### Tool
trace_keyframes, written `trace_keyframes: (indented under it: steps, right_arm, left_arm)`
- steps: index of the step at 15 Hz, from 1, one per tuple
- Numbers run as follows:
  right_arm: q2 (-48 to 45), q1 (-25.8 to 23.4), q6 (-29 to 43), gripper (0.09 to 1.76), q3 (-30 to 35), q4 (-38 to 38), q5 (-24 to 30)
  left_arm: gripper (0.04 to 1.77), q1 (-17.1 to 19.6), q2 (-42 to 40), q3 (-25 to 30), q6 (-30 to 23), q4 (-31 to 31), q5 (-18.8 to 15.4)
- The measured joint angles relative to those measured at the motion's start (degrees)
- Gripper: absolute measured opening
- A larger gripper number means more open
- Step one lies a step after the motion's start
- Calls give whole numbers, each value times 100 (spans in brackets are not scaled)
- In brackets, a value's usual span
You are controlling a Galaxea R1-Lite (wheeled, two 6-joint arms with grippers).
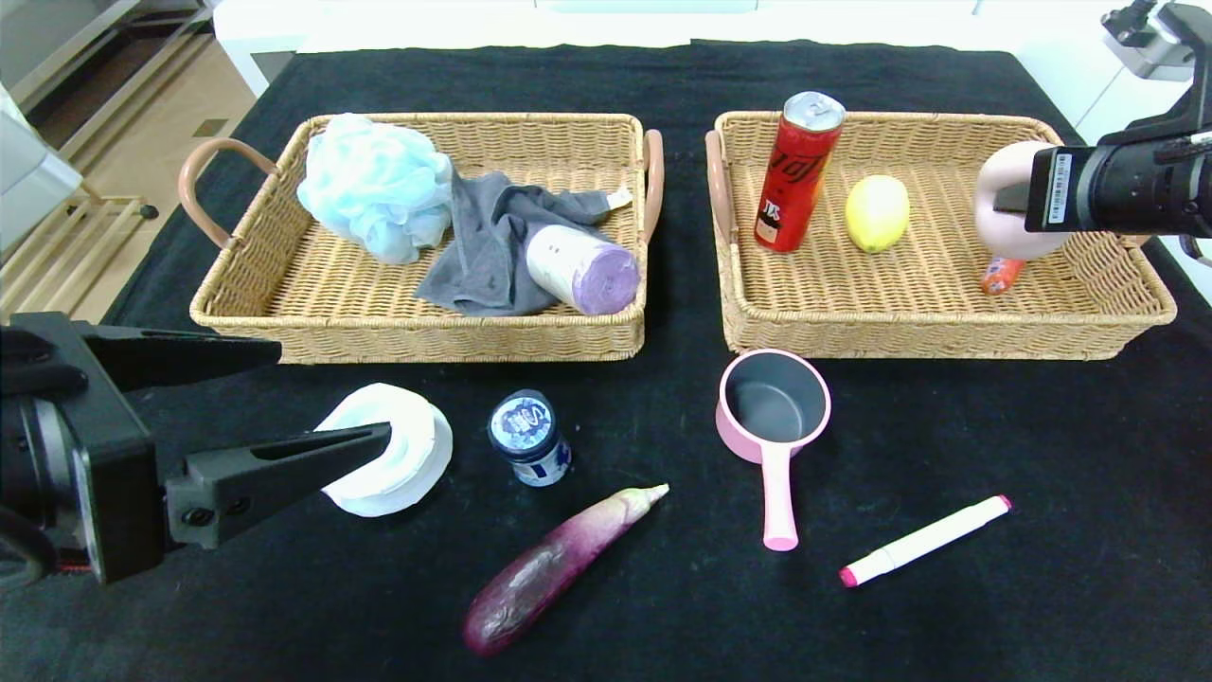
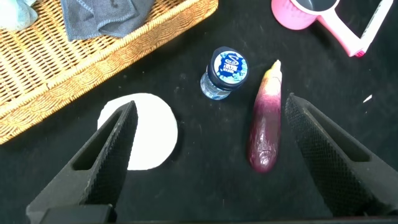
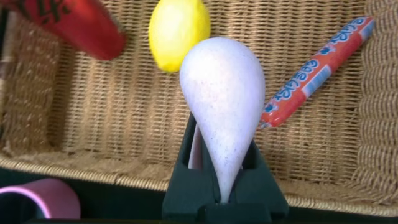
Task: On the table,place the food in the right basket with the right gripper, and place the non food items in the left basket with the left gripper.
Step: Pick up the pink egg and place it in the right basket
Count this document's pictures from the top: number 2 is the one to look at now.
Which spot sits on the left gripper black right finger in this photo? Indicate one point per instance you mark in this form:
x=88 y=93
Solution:
x=332 y=168

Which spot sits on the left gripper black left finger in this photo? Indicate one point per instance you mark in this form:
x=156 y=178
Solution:
x=105 y=174

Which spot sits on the blue lidded gum jar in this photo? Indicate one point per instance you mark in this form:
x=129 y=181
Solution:
x=228 y=67

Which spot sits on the white marker with pink caps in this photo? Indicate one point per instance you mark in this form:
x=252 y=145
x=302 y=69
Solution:
x=379 y=17

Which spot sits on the wicker basket with bath items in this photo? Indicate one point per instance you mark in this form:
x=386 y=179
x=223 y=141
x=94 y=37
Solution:
x=46 y=77

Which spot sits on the purple eggplant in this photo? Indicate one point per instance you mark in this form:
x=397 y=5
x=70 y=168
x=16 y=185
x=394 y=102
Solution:
x=264 y=130

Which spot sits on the black table cloth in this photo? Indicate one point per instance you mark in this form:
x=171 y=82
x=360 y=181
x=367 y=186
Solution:
x=202 y=186

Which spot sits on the grey cloth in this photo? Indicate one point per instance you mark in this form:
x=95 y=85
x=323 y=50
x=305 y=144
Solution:
x=93 y=18

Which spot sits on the pink saucepan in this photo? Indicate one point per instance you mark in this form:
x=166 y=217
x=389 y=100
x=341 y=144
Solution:
x=289 y=17

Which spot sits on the light blue bath pouf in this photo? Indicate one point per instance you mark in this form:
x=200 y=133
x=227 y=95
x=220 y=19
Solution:
x=12 y=15

